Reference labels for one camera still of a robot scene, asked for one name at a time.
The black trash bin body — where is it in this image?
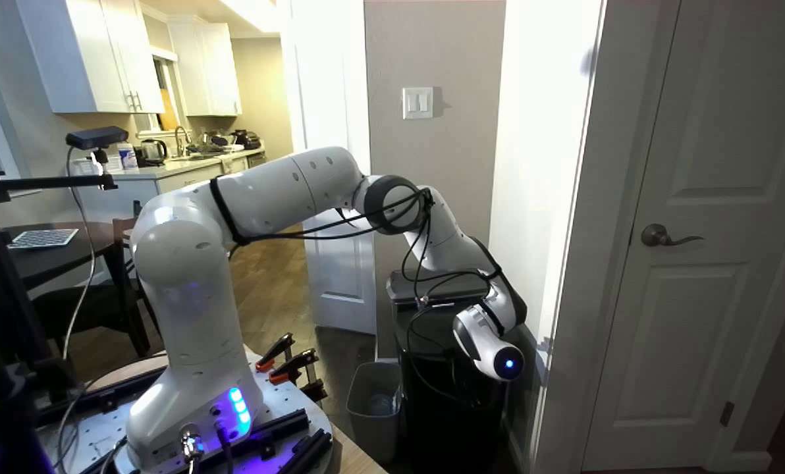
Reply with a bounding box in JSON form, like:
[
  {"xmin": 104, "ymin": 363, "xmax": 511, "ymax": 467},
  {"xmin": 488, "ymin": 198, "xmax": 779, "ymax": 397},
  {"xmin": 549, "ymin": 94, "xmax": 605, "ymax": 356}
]
[{"xmin": 385, "ymin": 264, "xmax": 523, "ymax": 474}]

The black stereo camera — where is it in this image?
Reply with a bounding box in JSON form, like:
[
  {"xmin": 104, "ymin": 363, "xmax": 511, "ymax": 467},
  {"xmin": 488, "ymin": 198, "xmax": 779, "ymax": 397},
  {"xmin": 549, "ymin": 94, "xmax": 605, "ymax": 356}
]
[{"xmin": 62, "ymin": 123, "xmax": 131, "ymax": 152}]

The small picture frame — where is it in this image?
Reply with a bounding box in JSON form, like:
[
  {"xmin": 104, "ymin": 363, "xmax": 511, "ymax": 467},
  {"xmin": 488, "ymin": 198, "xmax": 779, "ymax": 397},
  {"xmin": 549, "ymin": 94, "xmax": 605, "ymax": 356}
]
[{"xmin": 113, "ymin": 141, "xmax": 141, "ymax": 173}]

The long black rail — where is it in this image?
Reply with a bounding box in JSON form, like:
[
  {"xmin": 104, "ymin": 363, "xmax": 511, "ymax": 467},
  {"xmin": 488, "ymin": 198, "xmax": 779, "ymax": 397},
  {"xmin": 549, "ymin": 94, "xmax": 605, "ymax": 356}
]
[{"xmin": 224, "ymin": 405, "xmax": 314, "ymax": 460}]

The white hanging cable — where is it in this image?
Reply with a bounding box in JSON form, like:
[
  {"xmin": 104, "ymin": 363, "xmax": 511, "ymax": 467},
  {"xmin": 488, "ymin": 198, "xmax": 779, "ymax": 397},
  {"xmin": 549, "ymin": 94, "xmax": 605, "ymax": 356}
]
[{"xmin": 58, "ymin": 144, "xmax": 102, "ymax": 363}]

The dark wooden table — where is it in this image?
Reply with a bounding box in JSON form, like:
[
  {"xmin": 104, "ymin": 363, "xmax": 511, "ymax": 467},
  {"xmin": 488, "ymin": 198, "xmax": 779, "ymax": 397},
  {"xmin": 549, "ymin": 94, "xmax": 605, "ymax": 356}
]
[{"xmin": 0, "ymin": 215, "xmax": 156, "ymax": 360}]

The small grey waste basket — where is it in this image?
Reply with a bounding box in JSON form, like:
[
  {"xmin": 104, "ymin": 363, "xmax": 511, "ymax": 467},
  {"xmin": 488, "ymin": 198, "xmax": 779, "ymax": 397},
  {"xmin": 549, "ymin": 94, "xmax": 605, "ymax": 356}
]
[{"xmin": 344, "ymin": 360, "xmax": 405, "ymax": 467}]

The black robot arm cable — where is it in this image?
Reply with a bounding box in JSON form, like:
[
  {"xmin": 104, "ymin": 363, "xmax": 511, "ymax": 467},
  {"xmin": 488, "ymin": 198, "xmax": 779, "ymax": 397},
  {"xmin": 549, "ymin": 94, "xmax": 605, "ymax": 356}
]
[{"xmin": 231, "ymin": 184, "xmax": 502, "ymax": 307}]

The silver door lever handle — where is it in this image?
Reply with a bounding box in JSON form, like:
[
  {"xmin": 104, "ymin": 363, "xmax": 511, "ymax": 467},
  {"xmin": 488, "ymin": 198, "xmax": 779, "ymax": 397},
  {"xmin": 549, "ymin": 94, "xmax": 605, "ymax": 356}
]
[{"xmin": 639, "ymin": 222, "xmax": 705, "ymax": 249}]

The red black clamp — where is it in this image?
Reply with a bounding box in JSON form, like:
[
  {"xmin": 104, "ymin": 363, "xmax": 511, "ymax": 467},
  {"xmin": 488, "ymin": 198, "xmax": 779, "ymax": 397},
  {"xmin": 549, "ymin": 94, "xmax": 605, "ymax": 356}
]
[
  {"xmin": 256, "ymin": 330, "xmax": 298, "ymax": 373},
  {"xmin": 265, "ymin": 348, "xmax": 320, "ymax": 388}
]

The black camera stand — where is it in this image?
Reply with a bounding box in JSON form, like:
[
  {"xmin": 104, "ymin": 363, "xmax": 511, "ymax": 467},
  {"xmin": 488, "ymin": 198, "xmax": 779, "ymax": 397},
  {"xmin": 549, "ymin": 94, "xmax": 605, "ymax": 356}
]
[{"xmin": 0, "ymin": 165, "xmax": 120, "ymax": 424}]

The white light switch plate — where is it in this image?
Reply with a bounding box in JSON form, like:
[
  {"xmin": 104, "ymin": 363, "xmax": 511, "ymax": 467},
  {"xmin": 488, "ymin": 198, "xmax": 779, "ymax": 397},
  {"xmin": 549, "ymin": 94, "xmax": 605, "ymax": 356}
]
[{"xmin": 398, "ymin": 83, "xmax": 437, "ymax": 123}]

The white panel door silver lever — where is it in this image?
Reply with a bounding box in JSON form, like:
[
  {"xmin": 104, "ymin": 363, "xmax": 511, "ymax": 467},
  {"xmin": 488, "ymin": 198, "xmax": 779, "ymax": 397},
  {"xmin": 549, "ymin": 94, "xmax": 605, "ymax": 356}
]
[{"xmin": 578, "ymin": 0, "xmax": 785, "ymax": 474}]

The wide white upper cabinet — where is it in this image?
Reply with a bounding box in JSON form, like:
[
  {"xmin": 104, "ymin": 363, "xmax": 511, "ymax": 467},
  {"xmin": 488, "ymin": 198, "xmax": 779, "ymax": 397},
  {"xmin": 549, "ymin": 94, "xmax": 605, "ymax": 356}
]
[{"xmin": 12, "ymin": 0, "xmax": 165, "ymax": 115}]

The short black rail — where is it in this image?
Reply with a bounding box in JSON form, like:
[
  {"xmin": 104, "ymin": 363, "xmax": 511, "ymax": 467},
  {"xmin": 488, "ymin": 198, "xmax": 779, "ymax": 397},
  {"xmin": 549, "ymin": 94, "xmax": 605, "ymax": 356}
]
[{"xmin": 277, "ymin": 426, "xmax": 336, "ymax": 474}]

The dark kettle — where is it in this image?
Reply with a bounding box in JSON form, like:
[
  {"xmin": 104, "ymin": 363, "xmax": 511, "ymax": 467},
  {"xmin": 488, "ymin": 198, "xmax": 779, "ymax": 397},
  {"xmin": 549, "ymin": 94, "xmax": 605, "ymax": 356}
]
[{"xmin": 131, "ymin": 137, "xmax": 171, "ymax": 170}]

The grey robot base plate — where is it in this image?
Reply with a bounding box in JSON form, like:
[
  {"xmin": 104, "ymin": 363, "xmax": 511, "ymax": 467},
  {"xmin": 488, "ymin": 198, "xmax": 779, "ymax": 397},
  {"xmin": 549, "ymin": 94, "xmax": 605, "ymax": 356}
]
[{"xmin": 34, "ymin": 349, "xmax": 343, "ymax": 474}]

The grey tablet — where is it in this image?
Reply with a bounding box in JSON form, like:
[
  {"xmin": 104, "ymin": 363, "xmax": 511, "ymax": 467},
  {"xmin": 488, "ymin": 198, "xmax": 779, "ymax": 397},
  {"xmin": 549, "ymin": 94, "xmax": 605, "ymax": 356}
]
[{"xmin": 8, "ymin": 223, "xmax": 82, "ymax": 253}]

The dark countertop appliance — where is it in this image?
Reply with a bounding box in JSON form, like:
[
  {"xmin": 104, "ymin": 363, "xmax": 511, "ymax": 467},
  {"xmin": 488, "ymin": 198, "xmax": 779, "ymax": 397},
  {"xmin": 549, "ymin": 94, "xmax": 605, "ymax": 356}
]
[{"xmin": 229, "ymin": 126, "xmax": 264, "ymax": 152}]

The narrow white upper cabinet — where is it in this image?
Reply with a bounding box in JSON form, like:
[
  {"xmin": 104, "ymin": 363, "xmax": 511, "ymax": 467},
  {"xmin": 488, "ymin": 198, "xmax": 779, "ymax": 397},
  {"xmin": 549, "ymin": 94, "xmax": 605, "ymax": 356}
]
[{"xmin": 165, "ymin": 16, "xmax": 245, "ymax": 122}]

